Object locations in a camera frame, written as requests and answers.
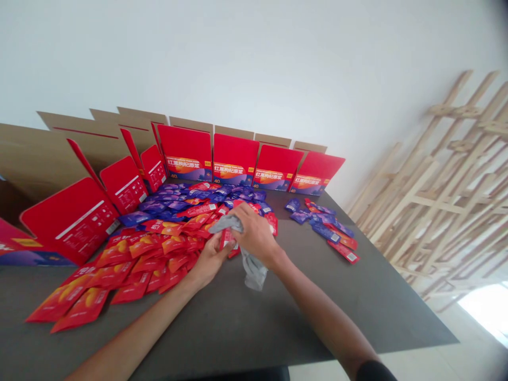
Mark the person's left hand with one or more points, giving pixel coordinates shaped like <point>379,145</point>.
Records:
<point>208,264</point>

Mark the person's right hand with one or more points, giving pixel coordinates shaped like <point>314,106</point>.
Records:
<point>258,238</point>

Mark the person's right fingers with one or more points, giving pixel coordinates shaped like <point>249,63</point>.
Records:
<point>240,216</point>

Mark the red sachet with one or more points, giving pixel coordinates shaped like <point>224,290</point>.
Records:
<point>227,238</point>

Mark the grey cloth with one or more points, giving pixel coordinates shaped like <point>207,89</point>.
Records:
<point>254,272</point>

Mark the row of red open cartons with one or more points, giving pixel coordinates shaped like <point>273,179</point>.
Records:
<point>186,158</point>

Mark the large pile of red purple packets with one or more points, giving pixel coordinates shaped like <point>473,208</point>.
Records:
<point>158,246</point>

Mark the short line of purple red packets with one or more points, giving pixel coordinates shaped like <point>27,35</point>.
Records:
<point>331,232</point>

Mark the stack of wooden easel frames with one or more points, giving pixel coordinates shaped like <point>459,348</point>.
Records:
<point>440,190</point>

